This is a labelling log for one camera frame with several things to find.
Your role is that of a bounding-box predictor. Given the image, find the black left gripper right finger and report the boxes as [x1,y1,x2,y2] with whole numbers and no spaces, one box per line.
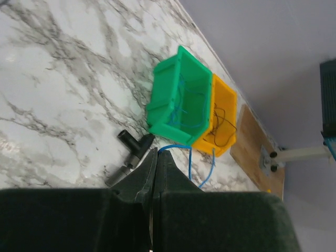
[153,151,301,251]

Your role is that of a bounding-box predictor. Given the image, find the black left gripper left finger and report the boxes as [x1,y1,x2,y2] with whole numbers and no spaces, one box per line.
[1,149,158,251]

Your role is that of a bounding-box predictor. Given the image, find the dark purple wire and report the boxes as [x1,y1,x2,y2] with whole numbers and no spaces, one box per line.
[209,103,238,148]

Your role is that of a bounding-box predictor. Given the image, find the orange plastic bin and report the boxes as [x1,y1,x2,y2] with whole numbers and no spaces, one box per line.
[192,74,237,157]

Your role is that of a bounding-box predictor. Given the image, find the wooden base board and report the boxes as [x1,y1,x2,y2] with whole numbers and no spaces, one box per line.
[230,104,285,199]

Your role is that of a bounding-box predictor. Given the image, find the green plastic bin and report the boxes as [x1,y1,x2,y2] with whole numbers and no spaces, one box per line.
[146,46,212,145]

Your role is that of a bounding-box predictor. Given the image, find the black T-handle socket tool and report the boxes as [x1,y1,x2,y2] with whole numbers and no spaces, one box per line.
[106,130,155,187]

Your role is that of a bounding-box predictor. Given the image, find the grey switch stand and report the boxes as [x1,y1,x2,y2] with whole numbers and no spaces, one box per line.
[259,145,335,177]

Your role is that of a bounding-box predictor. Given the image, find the blue network switch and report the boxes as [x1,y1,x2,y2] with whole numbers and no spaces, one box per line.
[320,59,335,159]

